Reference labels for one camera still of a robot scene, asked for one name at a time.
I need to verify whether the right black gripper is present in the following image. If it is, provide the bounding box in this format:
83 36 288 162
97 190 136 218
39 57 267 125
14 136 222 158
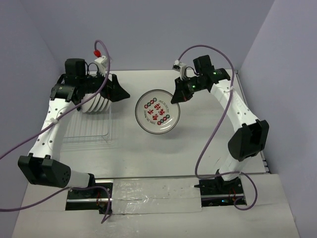
171 75 206 104

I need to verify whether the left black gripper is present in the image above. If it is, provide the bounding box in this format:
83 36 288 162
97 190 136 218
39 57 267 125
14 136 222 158
79 67 130 102

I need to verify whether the teal rim plate steam logo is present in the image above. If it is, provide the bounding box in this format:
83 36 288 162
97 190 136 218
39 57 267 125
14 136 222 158
101 99 108 111

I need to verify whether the orange sunburst plate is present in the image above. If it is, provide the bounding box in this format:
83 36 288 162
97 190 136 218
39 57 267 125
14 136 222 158
106 100 111 109

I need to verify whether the hao shi plate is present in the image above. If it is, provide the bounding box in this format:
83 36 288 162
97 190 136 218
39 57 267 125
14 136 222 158
93 96 103 112
98 97 106 112

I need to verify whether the red character plate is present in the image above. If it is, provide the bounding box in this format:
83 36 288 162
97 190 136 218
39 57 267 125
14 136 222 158
135 89 180 134

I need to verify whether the teal red ring plate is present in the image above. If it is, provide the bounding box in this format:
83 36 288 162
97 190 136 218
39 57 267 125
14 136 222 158
81 99 94 113
88 96 99 113

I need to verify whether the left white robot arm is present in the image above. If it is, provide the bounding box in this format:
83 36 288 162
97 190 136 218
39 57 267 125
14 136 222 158
18 56 130 198

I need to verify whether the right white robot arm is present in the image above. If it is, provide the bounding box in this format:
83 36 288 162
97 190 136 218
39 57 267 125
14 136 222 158
171 55 269 194

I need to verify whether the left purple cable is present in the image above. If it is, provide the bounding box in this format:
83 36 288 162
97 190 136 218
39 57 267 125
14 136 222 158
0 39 113 224

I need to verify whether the purple cable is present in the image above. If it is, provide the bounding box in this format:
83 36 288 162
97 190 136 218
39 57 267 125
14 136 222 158
0 39 113 224
195 44 258 211

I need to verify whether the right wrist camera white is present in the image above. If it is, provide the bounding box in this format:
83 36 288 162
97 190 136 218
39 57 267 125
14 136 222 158
172 60 188 80

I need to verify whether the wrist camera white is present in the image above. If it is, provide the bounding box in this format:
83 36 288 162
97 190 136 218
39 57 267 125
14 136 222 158
94 50 108 76
172 60 188 80

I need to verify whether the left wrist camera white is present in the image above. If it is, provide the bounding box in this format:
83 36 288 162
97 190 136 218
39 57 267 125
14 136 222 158
94 50 108 76

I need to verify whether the wire dish rack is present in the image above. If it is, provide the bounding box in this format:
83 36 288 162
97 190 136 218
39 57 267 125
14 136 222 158
63 94 112 144

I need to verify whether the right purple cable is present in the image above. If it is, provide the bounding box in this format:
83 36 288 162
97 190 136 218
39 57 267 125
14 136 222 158
195 44 258 211

